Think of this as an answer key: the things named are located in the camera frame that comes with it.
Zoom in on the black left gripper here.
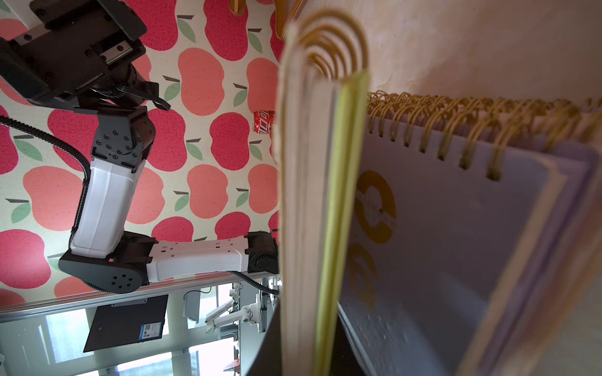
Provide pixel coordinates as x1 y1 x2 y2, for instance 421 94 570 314
1 1 147 111

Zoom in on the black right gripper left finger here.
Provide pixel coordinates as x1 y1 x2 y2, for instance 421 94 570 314
247 306 282 376

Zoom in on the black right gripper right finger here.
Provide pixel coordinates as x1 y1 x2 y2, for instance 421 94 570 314
330 318 365 376

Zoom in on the green calendar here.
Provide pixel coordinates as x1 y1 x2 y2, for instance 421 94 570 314
274 9 370 375

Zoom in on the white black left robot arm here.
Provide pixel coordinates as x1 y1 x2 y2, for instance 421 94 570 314
1 1 279 294

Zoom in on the red cola can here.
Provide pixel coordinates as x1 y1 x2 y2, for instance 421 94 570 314
253 110 275 136

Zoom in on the orange wooden shelf rack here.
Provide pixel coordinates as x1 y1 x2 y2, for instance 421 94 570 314
229 0 307 40

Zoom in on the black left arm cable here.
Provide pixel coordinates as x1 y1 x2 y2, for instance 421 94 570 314
0 114 92 245

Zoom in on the aluminium frame rail front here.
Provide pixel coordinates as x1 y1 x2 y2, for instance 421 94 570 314
0 269 278 325

